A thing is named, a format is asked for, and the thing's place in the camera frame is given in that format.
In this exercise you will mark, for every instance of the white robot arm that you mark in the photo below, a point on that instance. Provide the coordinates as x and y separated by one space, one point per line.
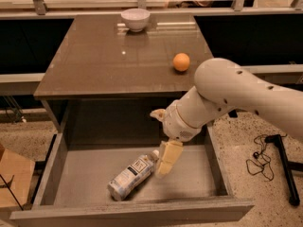
221 86

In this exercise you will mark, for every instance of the blue plastic water bottle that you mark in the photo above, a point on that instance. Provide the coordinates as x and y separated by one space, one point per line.
133 175

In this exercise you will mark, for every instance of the brown cardboard box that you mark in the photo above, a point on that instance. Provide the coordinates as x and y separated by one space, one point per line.
16 174

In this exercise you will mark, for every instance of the grey open drawer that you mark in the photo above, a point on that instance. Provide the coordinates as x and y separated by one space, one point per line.
100 172

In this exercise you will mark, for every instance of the orange fruit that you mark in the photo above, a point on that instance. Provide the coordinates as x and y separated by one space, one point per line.
181 62

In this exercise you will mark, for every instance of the white ceramic bowl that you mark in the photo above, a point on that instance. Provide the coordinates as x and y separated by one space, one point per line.
135 19

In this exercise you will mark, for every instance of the grey counter cabinet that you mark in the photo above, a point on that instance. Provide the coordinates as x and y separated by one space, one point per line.
99 57

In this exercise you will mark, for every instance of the black stand leg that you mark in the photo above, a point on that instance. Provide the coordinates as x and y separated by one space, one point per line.
288 167

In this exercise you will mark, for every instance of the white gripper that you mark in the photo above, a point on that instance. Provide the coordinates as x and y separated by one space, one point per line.
177 121

